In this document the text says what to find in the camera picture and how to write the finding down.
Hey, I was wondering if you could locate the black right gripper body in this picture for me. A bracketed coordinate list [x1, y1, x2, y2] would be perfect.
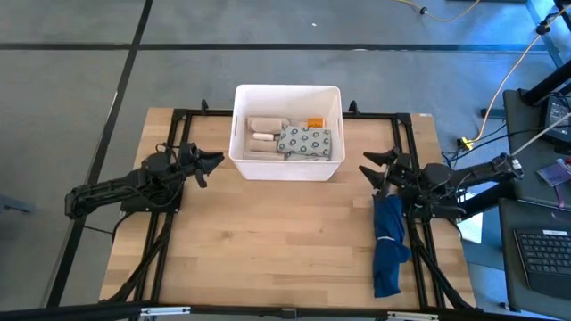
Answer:
[384, 153, 416, 200]

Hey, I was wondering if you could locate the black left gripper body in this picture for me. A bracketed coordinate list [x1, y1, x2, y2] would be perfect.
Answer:
[176, 142, 203, 182]

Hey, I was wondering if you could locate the long beige bandage roll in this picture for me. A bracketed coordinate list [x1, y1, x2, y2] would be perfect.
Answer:
[246, 116, 291, 134]

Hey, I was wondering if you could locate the white printed pouch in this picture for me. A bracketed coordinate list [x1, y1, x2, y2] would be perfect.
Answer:
[276, 125, 334, 161]

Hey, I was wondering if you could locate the white perforated plastic basket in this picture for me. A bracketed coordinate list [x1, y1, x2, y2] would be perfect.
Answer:
[228, 84, 346, 182]

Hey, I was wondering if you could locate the blue cloth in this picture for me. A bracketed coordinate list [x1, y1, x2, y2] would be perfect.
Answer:
[371, 193, 412, 299]

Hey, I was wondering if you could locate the white paper sheet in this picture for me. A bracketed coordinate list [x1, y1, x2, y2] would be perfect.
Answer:
[456, 191, 484, 245]

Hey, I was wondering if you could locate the black stand pole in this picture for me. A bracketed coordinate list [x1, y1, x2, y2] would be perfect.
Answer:
[459, 180, 515, 219]
[520, 58, 571, 107]

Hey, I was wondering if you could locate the dark grey side desk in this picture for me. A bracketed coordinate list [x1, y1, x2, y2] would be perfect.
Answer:
[498, 86, 571, 320]

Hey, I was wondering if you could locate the purple card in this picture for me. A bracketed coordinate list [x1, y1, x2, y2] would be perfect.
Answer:
[536, 158, 571, 187]

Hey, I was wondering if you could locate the black keyboard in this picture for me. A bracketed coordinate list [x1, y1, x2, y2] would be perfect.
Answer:
[513, 227, 571, 300]

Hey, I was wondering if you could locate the black table frame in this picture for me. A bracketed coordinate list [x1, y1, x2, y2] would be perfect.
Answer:
[100, 98, 476, 313]

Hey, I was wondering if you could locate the yellow extension cord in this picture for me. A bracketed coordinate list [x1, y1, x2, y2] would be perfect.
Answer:
[457, 3, 571, 152]

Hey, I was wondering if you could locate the yellow floor cable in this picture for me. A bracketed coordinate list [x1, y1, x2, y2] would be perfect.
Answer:
[394, 0, 482, 23]

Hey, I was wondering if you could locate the cream thick cable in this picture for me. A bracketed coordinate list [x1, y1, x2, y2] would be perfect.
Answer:
[510, 113, 571, 158]

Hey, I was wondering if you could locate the black front rail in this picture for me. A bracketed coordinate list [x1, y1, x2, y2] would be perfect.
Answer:
[0, 302, 571, 321]

